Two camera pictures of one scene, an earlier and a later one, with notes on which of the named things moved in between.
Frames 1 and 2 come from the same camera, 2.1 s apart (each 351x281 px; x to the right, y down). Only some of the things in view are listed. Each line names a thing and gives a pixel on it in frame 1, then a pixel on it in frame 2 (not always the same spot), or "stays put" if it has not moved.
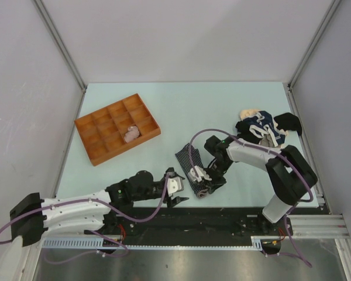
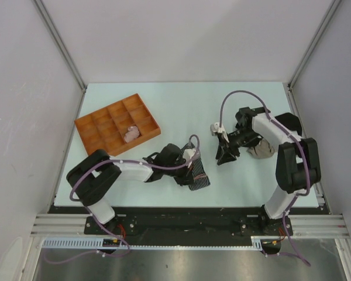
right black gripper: [215, 183] → [226, 157]
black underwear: [288, 121] stays put
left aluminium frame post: [65, 50] stays put
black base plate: [205, 222] stays put
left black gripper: [178, 199] → [186, 177]
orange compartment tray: [102, 132] stays put
